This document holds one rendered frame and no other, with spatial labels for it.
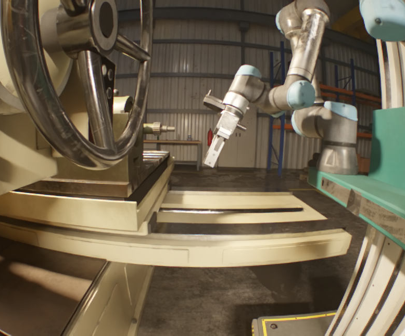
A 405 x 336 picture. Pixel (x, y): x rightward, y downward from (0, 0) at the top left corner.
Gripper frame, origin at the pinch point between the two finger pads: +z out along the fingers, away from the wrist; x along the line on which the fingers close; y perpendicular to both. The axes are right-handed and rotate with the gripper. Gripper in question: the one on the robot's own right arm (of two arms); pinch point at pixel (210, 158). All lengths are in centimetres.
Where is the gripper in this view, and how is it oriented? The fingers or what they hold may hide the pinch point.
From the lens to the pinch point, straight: 64.6
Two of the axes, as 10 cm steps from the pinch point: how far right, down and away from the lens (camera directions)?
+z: -4.2, 9.1, 0.2
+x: -0.2, -0.3, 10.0
